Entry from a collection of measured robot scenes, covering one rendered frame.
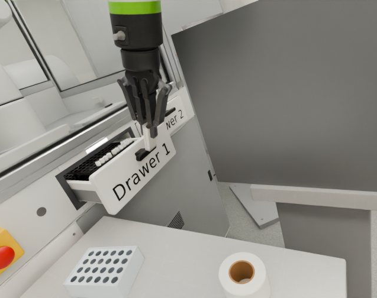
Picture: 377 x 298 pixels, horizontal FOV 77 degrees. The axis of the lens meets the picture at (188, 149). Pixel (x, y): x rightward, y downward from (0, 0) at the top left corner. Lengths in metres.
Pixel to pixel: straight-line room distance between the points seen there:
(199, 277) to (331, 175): 0.32
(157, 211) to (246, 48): 0.67
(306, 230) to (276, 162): 0.23
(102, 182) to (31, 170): 0.18
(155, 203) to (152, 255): 0.41
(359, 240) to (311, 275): 0.30
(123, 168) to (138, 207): 0.28
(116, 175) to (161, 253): 0.21
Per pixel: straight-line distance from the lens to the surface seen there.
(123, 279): 0.49
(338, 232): 0.70
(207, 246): 0.50
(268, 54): 0.48
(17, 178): 0.65
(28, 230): 0.68
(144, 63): 0.48
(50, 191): 0.68
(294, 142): 0.53
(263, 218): 1.59
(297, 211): 0.68
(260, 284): 0.39
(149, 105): 0.52
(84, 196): 0.68
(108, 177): 0.58
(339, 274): 0.44
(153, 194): 0.91
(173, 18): 2.30
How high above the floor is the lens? 1.12
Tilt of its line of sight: 23 degrees down
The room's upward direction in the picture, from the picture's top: 20 degrees counter-clockwise
